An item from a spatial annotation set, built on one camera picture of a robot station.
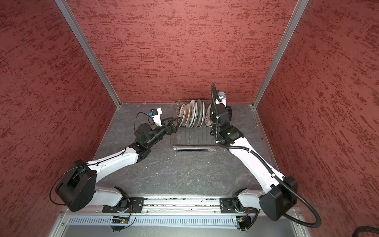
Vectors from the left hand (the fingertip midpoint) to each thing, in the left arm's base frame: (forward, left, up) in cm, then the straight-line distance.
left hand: (178, 120), depth 76 cm
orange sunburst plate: (+23, 0, -20) cm, 30 cm away
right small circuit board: (-41, -32, -27) cm, 59 cm away
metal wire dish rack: (+3, -8, -25) cm, 27 cm away
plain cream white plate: (+14, -13, -9) cm, 21 cm away
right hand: (+5, -23, +7) cm, 24 cm away
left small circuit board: (-42, +30, -29) cm, 59 cm away
